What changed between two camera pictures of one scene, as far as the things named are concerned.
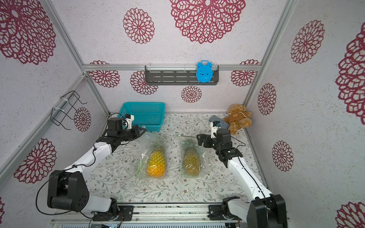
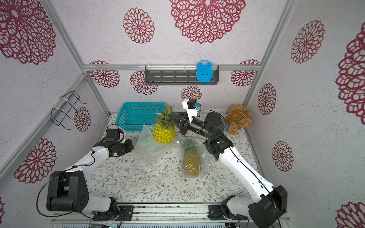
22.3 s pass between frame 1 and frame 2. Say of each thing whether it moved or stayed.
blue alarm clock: stayed
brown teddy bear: stayed
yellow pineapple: moved
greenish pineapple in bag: stayed
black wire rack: stayed
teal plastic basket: stayed
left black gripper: moved
